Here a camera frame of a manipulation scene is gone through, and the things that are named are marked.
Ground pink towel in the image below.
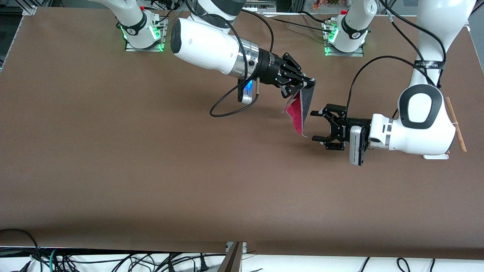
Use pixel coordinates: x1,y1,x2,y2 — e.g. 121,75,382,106
282,79,317,138

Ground white rack with wooden rods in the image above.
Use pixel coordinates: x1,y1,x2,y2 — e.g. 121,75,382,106
423,96,467,160

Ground orange background item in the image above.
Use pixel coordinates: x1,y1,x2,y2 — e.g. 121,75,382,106
312,0,341,11

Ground dark brown beam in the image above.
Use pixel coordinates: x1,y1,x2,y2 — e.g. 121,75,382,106
217,242,243,272

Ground black printed cable strap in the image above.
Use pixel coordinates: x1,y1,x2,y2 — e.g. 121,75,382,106
414,59,446,71

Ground thick black floor cable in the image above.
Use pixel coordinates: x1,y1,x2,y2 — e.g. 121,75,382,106
0,228,41,261

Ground black table cable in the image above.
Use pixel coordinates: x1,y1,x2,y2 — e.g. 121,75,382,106
301,11,332,23
278,18,335,34

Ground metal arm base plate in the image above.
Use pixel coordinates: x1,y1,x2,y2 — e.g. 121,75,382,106
323,21,365,57
125,17,168,53

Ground white power strip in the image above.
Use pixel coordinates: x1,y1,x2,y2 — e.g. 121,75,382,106
244,0,277,12

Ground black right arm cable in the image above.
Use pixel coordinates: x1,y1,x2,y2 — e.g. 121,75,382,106
185,0,275,117

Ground tangled black floor cables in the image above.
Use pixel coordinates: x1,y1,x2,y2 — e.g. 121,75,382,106
0,251,227,272

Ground black base cable bundle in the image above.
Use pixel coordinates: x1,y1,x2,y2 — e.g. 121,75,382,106
149,0,186,29

